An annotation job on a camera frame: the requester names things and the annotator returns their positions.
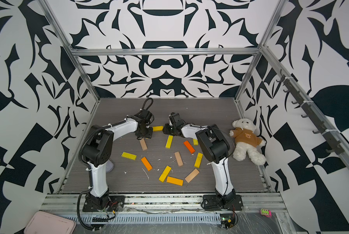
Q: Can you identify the natural wood block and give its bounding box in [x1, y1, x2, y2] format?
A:
[185, 168, 199, 183]
[139, 138, 148, 151]
[174, 152, 184, 167]

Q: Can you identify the yellow block top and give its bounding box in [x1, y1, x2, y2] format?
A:
[153, 126, 164, 132]

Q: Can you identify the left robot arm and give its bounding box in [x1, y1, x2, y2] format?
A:
[78, 109, 155, 210]

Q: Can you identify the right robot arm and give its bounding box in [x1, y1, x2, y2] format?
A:
[163, 113, 236, 210]

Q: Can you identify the orange block right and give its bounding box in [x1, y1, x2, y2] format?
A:
[184, 141, 195, 154]

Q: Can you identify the orange block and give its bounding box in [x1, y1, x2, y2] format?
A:
[184, 141, 195, 154]
[141, 157, 153, 171]

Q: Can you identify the orange block lower left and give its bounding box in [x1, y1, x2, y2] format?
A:
[141, 157, 153, 171]

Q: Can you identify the natural wood block bottom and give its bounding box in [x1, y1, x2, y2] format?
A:
[185, 168, 199, 183]

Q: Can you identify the orange-yellow block bottom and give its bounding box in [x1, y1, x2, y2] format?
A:
[167, 176, 184, 186]

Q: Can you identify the white teddy bear brown shirt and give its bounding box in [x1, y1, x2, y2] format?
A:
[230, 119, 266, 166]

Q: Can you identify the green circuit board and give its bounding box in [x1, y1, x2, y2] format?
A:
[220, 214, 238, 229]

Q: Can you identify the pink small device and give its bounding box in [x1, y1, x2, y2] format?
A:
[260, 209, 272, 217]

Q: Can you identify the pink tray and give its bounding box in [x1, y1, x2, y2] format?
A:
[23, 211, 76, 234]

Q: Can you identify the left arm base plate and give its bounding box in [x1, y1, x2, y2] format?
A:
[82, 194, 125, 212]

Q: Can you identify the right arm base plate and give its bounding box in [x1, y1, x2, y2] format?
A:
[201, 195, 244, 211]

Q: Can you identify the white cable duct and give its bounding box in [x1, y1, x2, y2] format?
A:
[58, 213, 222, 225]

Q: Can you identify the wall hook rail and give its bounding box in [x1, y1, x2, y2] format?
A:
[279, 75, 345, 155]

